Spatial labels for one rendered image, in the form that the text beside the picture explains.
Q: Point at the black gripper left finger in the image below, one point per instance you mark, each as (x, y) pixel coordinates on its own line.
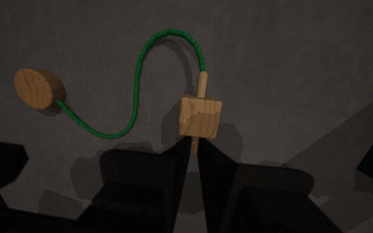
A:
(166, 170)

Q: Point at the green rope with wooden stick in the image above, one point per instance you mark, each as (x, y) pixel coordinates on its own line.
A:
(200, 91)

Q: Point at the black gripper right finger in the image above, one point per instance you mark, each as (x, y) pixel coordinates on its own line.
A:
(222, 179)

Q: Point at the round wooden button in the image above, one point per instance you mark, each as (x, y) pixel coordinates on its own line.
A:
(39, 88)

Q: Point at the wooden block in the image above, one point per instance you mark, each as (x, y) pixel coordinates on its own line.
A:
(199, 117)

